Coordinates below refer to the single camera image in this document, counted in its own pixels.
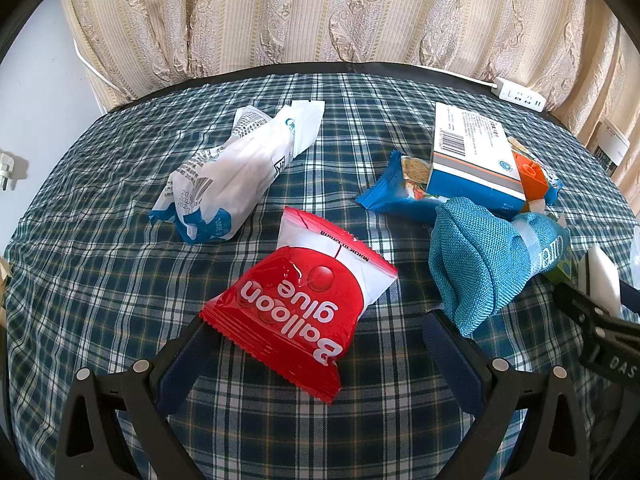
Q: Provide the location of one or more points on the white and blue medicine box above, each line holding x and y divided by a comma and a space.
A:
475, 160

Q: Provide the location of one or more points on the green patterned packet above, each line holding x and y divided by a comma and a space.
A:
562, 265

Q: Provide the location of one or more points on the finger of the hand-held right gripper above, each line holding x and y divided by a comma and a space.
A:
580, 305

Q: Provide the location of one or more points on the orange toy block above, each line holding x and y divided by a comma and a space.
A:
532, 180

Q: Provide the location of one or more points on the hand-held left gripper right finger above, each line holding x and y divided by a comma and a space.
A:
450, 355

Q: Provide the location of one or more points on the white sponge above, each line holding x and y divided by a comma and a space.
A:
600, 270

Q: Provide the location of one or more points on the blue plaid tablecloth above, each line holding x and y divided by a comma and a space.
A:
100, 260

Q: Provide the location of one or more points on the white plastic bag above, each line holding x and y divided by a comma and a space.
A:
240, 175

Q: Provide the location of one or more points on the white wall plug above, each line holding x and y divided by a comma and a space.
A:
11, 170

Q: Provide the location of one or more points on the beige patterned curtain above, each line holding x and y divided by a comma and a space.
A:
320, 10

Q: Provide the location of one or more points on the teal woven cloth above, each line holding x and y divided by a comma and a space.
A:
475, 260

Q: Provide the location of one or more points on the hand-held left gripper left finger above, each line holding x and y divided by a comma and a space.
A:
182, 360

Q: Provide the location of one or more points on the white power strip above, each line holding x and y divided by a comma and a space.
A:
520, 94

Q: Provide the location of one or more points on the red and white glue packet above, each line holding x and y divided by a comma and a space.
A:
300, 300

